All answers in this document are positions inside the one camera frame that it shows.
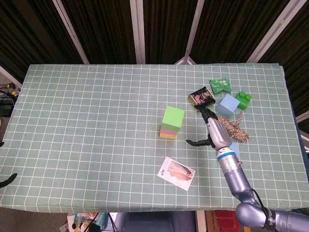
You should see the yellow tipped cable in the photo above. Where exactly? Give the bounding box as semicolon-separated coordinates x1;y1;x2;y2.
0;82;20;97

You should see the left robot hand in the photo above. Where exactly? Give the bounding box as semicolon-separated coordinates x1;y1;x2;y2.
0;141;18;189

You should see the black rectangular tin can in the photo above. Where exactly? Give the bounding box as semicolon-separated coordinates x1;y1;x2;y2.
188;87;216;112

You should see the white metal frame post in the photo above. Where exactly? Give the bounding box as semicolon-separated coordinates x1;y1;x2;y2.
246;0;301;63
174;0;206;65
52;0;90;65
129;0;146;65

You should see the blue foam cube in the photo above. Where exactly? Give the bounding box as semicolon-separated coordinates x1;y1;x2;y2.
215;93;241;119
229;142;240;159

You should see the white metal frame rail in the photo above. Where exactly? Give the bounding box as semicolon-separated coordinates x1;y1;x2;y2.
295;112;309;124
0;65;23;89

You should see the red plastic crate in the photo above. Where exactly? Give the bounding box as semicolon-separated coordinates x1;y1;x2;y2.
215;210;239;229

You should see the yellow foam cube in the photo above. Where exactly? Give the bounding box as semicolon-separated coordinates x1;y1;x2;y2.
159;132;178;140

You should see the green checked tablecloth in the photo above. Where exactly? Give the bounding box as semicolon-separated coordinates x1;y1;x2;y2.
0;63;309;215

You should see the white table leg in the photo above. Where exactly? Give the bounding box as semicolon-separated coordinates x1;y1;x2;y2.
195;210;206;232

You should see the braided rope bundle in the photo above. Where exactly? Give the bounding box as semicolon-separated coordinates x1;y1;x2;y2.
217;111;250;142

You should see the brown cardboard box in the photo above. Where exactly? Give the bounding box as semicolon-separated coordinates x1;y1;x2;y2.
205;210;218;232

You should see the picture postcard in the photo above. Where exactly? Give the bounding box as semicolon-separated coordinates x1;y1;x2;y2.
156;156;196;191

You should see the dark brown curtain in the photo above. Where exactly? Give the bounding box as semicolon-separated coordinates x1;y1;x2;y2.
0;0;309;116

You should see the teal snack bag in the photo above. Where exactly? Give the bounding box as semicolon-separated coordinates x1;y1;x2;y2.
73;212;109;228

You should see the grey blue seat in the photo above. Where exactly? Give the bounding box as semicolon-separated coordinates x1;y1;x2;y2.
115;212;196;232

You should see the green foam cube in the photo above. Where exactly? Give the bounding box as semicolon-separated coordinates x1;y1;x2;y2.
161;105;186;132

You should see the green snack packet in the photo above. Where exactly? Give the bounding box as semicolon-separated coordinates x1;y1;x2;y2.
209;77;232;94

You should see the green toy brick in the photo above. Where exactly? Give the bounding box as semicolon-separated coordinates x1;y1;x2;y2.
235;91;253;111

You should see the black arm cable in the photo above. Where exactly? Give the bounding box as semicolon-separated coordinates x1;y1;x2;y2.
251;188;273;230

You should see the black power box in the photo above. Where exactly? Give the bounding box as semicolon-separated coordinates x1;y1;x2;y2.
0;101;13;117

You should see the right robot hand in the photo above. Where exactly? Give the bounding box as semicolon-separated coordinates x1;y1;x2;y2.
185;107;232;151

